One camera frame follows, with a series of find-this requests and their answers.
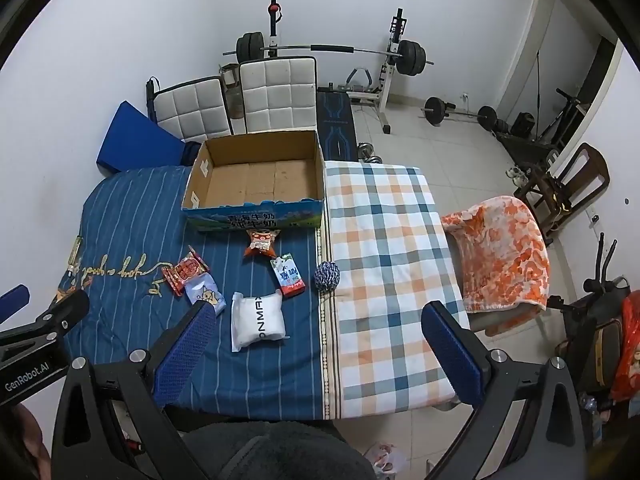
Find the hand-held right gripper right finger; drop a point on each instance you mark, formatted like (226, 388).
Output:
(450, 355)

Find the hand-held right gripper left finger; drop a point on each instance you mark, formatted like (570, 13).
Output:
(185, 350)

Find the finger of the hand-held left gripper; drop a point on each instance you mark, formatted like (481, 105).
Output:
(70, 307)
(12, 302)

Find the blue cartoon tissue pack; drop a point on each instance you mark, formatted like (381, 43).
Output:
(205, 294)

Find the red snack packet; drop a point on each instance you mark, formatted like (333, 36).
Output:
(184, 272)

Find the white soft pouch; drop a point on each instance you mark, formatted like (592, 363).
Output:
(257, 320)

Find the green white milk carton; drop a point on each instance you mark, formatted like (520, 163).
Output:
(289, 277)

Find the orange cartoon snack packet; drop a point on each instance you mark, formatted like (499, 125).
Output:
(260, 245)

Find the blue white yarn ball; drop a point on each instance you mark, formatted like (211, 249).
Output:
(327, 276)

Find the cardboard box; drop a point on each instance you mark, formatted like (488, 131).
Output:
(250, 175)

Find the person's left forearm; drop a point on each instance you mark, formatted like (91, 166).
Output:
(30, 445)

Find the blue striped quilt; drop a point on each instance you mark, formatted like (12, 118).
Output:
(125, 230)

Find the orange white blanket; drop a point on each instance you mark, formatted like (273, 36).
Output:
(505, 255)

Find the clear plastic bag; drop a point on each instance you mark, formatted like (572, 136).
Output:
(385, 460)

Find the dark cloth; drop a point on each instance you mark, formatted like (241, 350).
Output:
(280, 452)

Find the orange bag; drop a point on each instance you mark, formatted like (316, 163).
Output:
(629, 345)

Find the blue folded mat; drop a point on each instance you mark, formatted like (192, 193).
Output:
(135, 140)

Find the white shoes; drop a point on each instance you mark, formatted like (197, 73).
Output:
(515, 173)

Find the brown wooden chair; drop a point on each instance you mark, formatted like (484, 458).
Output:
(587, 170)

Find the white cushioned chair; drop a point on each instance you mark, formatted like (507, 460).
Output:
(192, 110)
(277, 95)

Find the short barbell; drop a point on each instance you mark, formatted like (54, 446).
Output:
(435, 110)

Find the black weight bench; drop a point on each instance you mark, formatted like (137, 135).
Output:
(336, 125)

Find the black folding scooter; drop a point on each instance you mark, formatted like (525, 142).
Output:
(565, 115)

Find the white barbell rack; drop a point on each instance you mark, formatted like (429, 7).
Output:
(385, 90)

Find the long barbell with plates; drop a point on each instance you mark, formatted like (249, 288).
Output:
(330, 49)

